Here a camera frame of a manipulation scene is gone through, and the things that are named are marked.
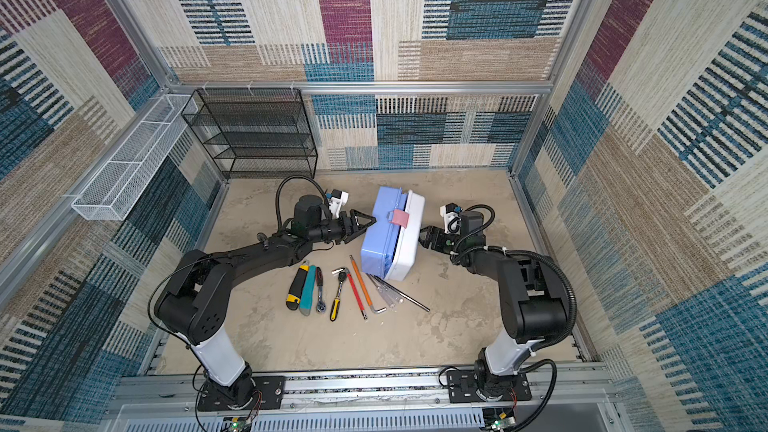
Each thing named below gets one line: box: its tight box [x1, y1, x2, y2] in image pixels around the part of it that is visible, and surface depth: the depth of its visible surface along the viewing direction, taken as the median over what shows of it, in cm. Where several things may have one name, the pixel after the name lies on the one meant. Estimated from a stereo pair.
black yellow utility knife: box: [286, 265, 309, 311], surface depth 91 cm
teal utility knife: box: [299, 265, 317, 316], surface depth 91 cm
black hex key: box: [373, 275, 431, 312], surface depth 91 cm
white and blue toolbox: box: [360, 186, 425, 282], surface depth 87 cm
